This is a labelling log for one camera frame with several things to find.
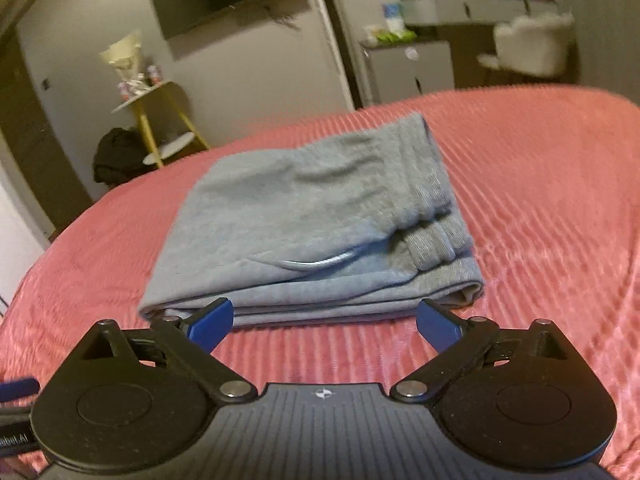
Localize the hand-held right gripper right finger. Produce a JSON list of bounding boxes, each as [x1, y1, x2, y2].
[[390, 298, 596, 402]]

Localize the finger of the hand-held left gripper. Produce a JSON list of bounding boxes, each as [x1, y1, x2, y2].
[[0, 379, 42, 418]]

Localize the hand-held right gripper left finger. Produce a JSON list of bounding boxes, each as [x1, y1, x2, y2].
[[55, 297, 257, 403]]

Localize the grey pants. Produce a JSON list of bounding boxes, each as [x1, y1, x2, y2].
[[137, 112, 486, 328]]

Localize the pink ribbed blanket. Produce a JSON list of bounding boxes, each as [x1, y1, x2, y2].
[[0, 85, 640, 480]]

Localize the black bag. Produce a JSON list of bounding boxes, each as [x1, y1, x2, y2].
[[91, 127, 151, 186]]

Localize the yellow side table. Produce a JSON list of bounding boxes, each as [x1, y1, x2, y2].
[[110, 80, 211, 168]]

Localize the dark brown door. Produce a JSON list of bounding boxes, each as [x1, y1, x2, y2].
[[0, 22, 95, 243]]

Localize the grey drawer cabinet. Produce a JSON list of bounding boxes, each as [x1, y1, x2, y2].
[[360, 40, 456, 108]]

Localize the white flower bouquet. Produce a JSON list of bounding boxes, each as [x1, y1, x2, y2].
[[99, 31, 145, 82]]

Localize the green packet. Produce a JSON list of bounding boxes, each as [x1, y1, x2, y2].
[[375, 27, 418, 44]]

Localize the white fluffy chair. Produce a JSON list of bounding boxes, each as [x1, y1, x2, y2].
[[476, 11, 577, 82]]

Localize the blue and white bottle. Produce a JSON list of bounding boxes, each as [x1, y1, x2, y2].
[[382, 2, 406, 36]]

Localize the grey vanity desk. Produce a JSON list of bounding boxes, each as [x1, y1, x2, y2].
[[399, 0, 560, 28]]

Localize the grey curtain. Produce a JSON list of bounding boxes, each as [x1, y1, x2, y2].
[[552, 0, 640, 106]]

